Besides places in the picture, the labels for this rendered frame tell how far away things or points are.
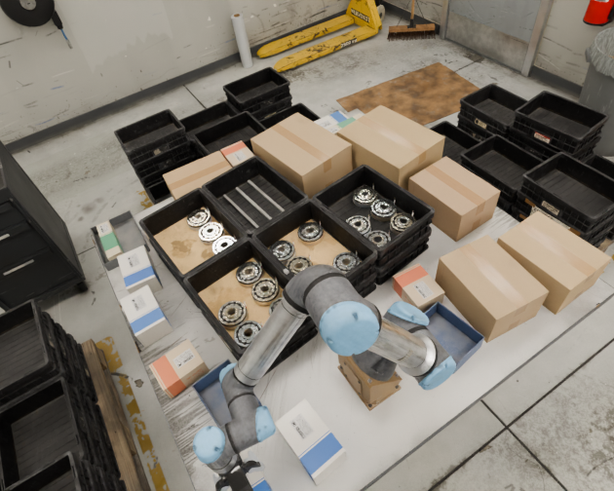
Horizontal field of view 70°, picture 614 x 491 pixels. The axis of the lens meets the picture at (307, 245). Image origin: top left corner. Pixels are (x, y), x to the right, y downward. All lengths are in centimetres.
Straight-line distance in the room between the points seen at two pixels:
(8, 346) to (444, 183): 209
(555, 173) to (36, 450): 277
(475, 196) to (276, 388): 108
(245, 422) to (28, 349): 145
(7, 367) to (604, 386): 274
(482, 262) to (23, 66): 388
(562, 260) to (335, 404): 94
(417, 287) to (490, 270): 26
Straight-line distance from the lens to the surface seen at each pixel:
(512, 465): 231
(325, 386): 158
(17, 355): 241
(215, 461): 116
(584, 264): 179
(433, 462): 224
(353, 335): 92
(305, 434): 144
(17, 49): 446
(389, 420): 153
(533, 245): 179
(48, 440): 226
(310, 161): 201
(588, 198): 261
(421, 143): 208
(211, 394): 164
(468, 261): 168
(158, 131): 327
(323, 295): 93
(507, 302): 161
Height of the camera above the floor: 216
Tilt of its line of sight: 49 degrees down
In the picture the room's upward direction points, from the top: 10 degrees counter-clockwise
